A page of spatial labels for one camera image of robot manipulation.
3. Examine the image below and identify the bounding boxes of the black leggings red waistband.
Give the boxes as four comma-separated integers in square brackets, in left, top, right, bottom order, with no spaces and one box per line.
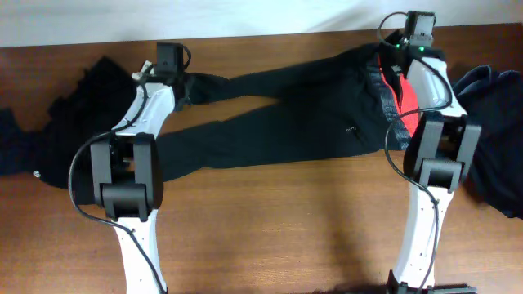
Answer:
[157,43,419,181]

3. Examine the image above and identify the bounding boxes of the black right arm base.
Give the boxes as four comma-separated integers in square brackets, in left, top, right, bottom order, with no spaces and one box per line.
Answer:
[386,270,478,294]

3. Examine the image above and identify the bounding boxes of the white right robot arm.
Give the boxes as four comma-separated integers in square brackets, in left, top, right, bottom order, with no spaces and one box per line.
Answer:
[386,11,481,293]

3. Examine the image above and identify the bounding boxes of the dark blue jeans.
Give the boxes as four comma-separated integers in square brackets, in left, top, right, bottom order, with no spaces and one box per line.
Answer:
[453,65,522,219]

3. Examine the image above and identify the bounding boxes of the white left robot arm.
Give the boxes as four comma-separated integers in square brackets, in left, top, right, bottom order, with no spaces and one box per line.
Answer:
[89,42,191,293]

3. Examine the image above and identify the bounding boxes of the black garment pile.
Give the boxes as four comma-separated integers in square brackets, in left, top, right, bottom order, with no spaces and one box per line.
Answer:
[1,57,137,189]

